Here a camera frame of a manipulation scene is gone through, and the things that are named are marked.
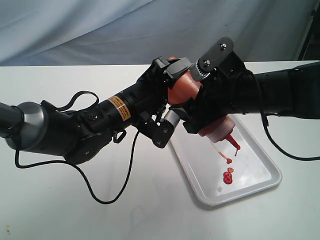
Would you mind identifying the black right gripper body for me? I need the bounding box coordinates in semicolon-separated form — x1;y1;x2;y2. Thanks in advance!
183;52;261;134

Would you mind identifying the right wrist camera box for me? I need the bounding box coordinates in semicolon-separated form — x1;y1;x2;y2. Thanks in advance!
189;36;234;82

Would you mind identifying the grey backdrop cloth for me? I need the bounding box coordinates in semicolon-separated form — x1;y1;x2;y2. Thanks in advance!
0;0;319;66

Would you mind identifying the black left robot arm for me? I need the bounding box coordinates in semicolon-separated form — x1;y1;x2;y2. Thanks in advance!
0;57;192;165

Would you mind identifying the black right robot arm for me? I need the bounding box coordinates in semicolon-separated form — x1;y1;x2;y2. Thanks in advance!
183;52;320;134

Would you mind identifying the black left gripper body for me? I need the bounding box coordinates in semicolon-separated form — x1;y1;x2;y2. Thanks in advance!
135;57;170;135

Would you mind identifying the white rectangular plastic tray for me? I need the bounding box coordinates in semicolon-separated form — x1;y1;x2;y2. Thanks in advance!
170;115;282;206

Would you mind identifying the red sauce blob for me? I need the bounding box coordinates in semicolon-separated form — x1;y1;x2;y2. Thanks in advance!
216;167;235;193

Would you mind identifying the black tripod stand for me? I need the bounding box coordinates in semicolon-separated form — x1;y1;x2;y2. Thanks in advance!
297;6;320;61

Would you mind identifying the red sauce squeeze bottle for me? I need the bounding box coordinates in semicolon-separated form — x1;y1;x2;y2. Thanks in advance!
168;70;241;155

